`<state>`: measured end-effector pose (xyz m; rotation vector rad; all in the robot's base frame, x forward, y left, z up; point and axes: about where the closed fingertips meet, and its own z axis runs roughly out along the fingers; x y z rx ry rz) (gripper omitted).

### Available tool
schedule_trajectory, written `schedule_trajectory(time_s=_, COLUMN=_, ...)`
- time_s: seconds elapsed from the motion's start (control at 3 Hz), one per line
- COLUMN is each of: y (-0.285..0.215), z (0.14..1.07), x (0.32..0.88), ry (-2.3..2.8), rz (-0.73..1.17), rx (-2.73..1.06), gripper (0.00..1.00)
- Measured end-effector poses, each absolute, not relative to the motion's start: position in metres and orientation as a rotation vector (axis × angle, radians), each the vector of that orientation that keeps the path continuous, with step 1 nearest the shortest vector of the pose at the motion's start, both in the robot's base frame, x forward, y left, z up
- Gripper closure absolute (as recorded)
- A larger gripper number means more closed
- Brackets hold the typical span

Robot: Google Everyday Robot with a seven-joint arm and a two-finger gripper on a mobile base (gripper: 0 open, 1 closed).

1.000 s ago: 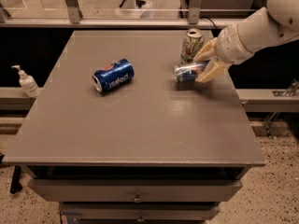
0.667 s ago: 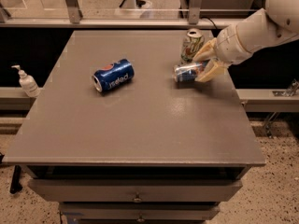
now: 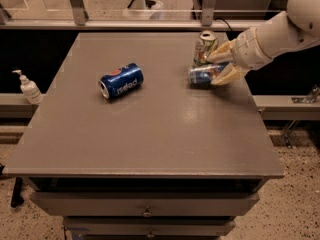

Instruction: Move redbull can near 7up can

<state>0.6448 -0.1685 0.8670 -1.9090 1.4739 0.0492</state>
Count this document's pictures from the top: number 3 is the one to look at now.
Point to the white pump soap bottle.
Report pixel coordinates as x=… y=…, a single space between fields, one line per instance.
x=29 y=88

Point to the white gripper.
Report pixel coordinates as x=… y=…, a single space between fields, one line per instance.
x=247 y=51

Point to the redbull can blue silver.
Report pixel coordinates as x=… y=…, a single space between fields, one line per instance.
x=204 y=74

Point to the grey lower drawer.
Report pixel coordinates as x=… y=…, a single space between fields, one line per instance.
x=149 y=226

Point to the grey metal rail frame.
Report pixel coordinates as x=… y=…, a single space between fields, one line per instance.
x=218 y=15

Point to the grey drawer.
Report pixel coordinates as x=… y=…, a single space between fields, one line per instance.
x=145 y=204
x=149 y=226

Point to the white green 7up can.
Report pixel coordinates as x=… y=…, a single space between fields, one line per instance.
x=206 y=43

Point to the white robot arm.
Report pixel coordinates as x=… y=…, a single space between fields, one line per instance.
x=296 y=29

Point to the blue pepsi can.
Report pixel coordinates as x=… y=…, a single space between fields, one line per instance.
x=121 y=81

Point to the grey upper drawer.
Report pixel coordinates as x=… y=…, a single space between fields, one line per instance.
x=145 y=204

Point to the black table leg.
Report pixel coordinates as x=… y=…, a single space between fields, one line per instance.
x=17 y=199

